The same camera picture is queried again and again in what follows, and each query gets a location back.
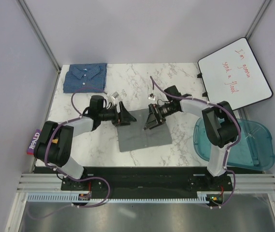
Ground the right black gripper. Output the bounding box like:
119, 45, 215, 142
144, 103, 177, 130

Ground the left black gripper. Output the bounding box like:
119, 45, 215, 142
99, 101, 136, 127

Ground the grey long sleeve shirt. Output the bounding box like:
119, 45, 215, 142
117, 109, 172, 152

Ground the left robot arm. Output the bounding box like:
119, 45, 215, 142
34, 95, 137, 190

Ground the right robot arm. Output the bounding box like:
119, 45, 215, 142
144, 86, 241, 190

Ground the blue checked folded shirt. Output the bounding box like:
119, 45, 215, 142
63, 63, 107, 93

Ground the white whiteboard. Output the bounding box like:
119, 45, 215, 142
198, 38, 273, 110

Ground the Roald Dahl book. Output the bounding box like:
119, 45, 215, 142
26, 129, 41, 156

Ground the teal plastic bin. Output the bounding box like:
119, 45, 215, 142
193, 118, 275, 171

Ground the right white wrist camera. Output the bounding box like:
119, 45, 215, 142
148, 93, 157, 102

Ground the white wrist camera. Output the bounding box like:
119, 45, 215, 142
148, 93, 157, 102
109, 92, 119, 102

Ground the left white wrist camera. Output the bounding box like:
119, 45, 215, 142
109, 92, 119, 102

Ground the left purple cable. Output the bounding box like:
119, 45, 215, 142
26, 86, 111, 220

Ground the purple cable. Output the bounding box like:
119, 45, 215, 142
150, 75, 243, 210
26, 86, 111, 220

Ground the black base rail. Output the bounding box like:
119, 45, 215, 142
61, 167, 233, 198

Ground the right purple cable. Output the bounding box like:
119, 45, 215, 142
150, 75, 243, 210

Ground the white slotted cable duct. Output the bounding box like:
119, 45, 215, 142
27, 192, 223, 203

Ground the left aluminium frame post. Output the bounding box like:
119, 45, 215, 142
16, 0, 61, 73

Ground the aluminium frame post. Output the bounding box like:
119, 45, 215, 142
16, 0, 61, 73
245, 0, 272, 41

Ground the right aluminium frame post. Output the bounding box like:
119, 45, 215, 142
245, 0, 272, 41

